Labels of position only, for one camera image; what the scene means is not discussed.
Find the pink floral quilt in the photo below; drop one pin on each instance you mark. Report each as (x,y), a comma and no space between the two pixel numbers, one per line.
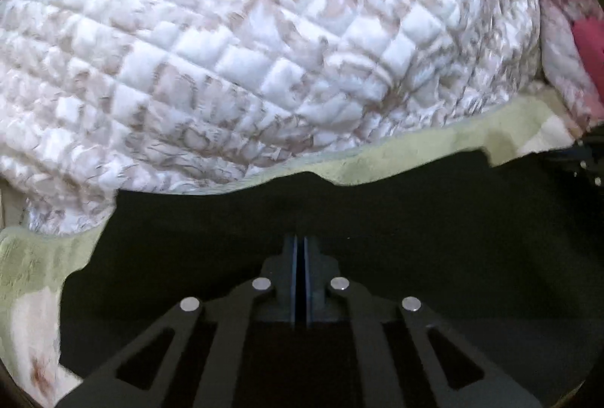
(557,58)

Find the black pants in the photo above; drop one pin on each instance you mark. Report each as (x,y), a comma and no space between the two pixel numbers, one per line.
(424,224)

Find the white quilted bedspread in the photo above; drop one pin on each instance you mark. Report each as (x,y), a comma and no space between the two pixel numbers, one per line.
(236,58)

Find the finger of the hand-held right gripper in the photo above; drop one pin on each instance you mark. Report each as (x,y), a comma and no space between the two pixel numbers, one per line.
(590,162)

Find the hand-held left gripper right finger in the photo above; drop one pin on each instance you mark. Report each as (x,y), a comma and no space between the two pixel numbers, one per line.
(309,280)

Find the pink pillow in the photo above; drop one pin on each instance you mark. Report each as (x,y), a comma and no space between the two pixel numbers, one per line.
(590,44)

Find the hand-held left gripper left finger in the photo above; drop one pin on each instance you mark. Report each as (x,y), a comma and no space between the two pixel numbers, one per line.
(295,280)

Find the floral fleece blanket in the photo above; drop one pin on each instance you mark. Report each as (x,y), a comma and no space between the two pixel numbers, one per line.
(28,266)

